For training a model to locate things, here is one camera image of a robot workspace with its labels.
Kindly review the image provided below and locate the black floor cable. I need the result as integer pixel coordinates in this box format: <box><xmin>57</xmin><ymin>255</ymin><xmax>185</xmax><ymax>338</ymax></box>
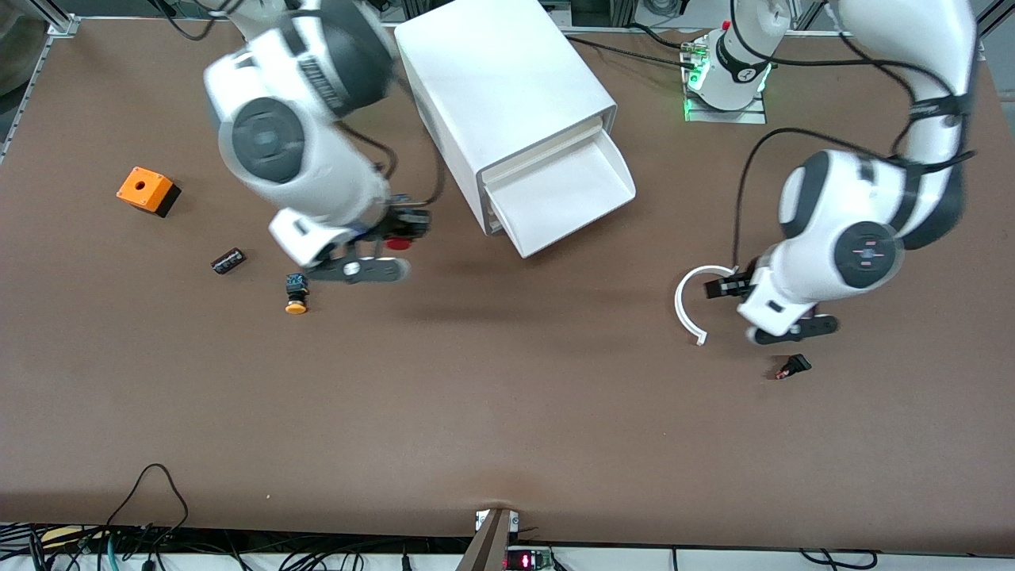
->
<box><xmin>796</xmin><ymin>548</ymin><xmax>883</xmax><ymax>571</ymax></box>

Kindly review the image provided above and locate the device with red display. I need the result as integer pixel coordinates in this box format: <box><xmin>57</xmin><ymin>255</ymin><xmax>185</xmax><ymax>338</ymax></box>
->
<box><xmin>504</xmin><ymin>546</ymin><xmax>554</xmax><ymax>571</ymax></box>

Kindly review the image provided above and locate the black looped table cable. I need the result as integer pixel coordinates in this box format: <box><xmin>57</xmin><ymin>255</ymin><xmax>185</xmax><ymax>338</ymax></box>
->
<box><xmin>101</xmin><ymin>463</ymin><xmax>190</xmax><ymax>556</ymax></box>

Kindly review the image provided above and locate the yellow push button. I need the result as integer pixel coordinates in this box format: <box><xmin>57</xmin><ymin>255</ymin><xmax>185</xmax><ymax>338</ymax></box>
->
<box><xmin>284</xmin><ymin>273</ymin><xmax>311</xmax><ymax>316</ymax></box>

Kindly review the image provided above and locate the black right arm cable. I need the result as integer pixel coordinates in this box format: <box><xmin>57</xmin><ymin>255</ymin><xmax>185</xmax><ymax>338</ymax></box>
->
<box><xmin>347</xmin><ymin>75</ymin><xmax>446</xmax><ymax>209</ymax></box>

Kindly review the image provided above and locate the black cable behind cabinet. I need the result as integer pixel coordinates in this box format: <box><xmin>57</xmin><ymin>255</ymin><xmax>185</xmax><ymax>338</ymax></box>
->
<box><xmin>564</xmin><ymin>22</ymin><xmax>700</xmax><ymax>72</ymax></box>

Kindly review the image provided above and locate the brown camera post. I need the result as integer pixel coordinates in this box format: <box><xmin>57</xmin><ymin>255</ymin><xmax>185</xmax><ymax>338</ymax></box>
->
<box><xmin>455</xmin><ymin>508</ymin><xmax>515</xmax><ymax>571</ymax></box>

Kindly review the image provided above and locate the small black red switch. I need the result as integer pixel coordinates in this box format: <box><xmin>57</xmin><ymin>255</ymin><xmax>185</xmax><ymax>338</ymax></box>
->
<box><xmin>774</xmin><ymin>353</ymin><xmax>814</xmax><ymax>382</ymax></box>

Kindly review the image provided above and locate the aluminium frame rail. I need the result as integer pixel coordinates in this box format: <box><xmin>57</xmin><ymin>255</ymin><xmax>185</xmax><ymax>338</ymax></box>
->
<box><xmin>972</xmin><ymin>0</ymin><xmax>1015</xmax><ymax>61</ymax></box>

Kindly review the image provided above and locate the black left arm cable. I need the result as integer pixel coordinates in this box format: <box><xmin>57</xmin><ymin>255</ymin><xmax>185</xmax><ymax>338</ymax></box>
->
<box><xmin>730</xmin><ymin>0</ymin><xmax>978</xmax><ymax>274</ymax></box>

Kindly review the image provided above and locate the white plastic arc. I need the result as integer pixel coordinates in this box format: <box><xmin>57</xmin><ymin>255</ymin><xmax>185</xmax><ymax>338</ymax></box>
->
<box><xmin>673</xmin><ymin>263</ymin><xmax>741</xmax><ymax>347</ymax></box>

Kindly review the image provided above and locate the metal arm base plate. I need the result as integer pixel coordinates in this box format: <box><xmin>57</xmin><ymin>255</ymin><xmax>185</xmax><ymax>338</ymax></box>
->
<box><xmin>683</xmin><ymin>46</ymin><xmax>769</xmax><ymax>125</ymax></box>

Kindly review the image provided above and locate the orange box with black base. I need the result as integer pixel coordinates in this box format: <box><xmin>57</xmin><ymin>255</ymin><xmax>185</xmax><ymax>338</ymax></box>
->
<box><xmin>116</xmin><ymin>166</ymin><xmax>182</xmax><ymax>220</ymax></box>

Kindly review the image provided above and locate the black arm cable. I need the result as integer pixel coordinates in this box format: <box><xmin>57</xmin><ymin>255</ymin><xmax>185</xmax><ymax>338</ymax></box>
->
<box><xmin>347</xmin><ymin>75</ymin><xmax>446</xmax><ymax>209</ymax></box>
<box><xmin>730</xmin><ymin>0</ymin><xmax>978</xmax><ymax>274</ymax></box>

